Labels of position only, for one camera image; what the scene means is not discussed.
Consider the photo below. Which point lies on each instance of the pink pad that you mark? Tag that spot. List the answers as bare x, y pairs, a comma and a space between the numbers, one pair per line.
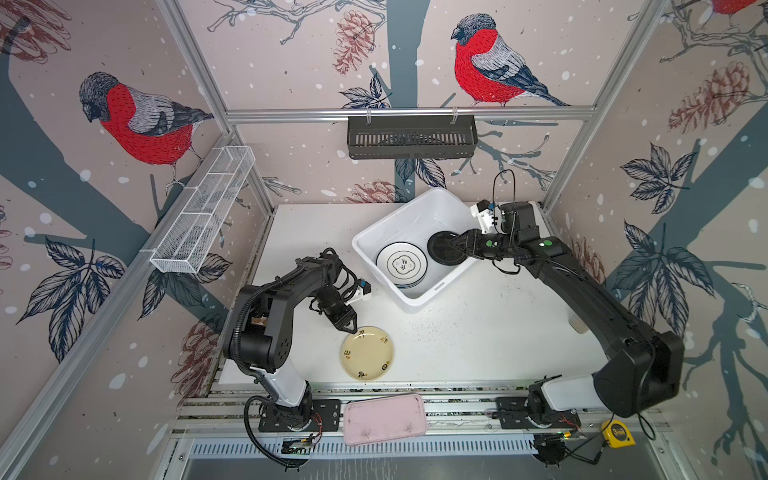
384, 419

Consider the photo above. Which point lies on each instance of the aluminium frame post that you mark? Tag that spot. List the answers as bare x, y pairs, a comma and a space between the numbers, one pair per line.
183, 36

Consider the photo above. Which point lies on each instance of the white plate black rim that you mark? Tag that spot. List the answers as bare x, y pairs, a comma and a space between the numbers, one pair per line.
403, 263

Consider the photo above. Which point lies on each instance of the black hanging wire basket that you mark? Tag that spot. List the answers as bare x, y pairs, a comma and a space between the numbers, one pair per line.
412, 137

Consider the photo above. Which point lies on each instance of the yellow tape measure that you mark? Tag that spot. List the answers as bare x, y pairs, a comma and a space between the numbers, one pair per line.
616, 434

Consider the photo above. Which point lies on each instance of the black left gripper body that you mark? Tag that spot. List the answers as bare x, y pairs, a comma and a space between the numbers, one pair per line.
339, 312

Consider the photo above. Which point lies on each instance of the horizontal aluminium rail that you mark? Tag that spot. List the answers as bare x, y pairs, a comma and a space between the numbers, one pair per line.
239, 117

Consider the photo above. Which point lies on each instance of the yellow plate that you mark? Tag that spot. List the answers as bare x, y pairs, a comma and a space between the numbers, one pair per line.
368, 354

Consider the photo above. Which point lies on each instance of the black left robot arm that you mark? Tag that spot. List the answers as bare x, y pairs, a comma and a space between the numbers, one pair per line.
258, 333

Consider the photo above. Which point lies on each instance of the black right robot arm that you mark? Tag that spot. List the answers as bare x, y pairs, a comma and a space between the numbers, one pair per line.
643, 367

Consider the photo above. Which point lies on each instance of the small glass jar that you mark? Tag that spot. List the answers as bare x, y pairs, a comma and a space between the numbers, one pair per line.
578, 324

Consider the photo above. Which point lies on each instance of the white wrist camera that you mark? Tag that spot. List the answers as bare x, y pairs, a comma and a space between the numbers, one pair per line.
483, 212
363, 292

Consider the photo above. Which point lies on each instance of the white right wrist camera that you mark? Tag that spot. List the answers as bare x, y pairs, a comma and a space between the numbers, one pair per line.
483, 212

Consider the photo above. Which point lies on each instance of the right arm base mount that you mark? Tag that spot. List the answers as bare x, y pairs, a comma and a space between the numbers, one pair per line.
528, 411

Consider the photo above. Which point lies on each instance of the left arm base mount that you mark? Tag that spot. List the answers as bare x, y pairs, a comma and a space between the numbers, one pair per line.
310, 415

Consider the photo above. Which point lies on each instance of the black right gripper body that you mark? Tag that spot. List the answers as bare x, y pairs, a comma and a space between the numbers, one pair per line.
491, 246

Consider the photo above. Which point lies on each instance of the white mesh wire shelf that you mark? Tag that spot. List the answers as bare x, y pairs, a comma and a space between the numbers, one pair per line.
193, 232

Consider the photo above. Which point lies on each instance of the white plastic bin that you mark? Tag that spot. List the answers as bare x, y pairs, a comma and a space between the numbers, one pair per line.
414, 222

